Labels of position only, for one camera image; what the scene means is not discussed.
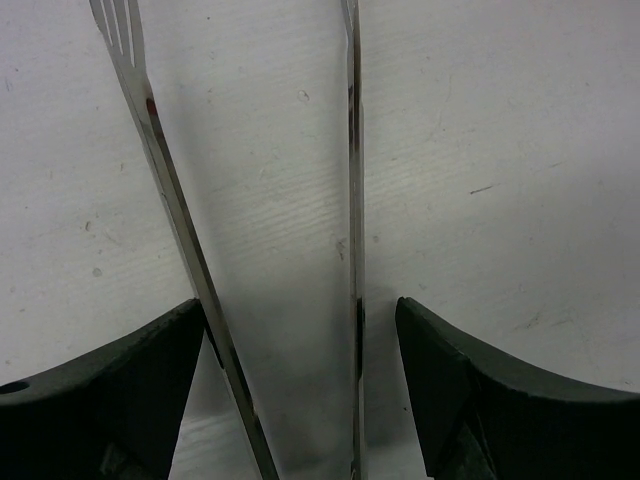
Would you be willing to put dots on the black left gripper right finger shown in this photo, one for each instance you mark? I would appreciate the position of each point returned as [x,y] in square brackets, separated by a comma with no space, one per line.
[481,413]

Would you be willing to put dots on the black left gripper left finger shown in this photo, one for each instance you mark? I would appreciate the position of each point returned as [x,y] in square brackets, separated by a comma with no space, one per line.
[112,413]

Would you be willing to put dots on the silver metal tongs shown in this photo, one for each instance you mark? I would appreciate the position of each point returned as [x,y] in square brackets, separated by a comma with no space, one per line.
[120,24]

